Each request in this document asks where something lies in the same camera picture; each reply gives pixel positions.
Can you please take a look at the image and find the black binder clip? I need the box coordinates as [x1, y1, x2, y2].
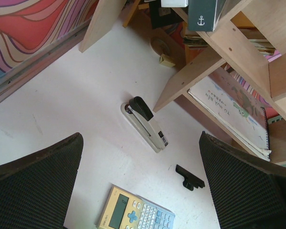
[175, 165, 205, 191]

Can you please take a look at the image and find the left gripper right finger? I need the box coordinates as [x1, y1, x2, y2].
[199, 132, 286, 229]

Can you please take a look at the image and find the yellow blue calculator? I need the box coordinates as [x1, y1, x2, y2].
[96, 185, 175, 229]

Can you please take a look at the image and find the white black stapler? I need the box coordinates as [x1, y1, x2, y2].
[121, 96, 169, 153]

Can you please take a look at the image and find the wooden bookshelf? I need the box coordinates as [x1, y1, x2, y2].
[79, 0, 286, 165]

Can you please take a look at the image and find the spiral notebook under shelf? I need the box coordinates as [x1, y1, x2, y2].
[188, 67, 271, 161]

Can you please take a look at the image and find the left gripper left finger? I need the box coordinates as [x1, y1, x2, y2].
[0, 133, 83, 229]

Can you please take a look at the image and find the dark anchor book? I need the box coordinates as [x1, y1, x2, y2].
[187, 0, 226, 32]

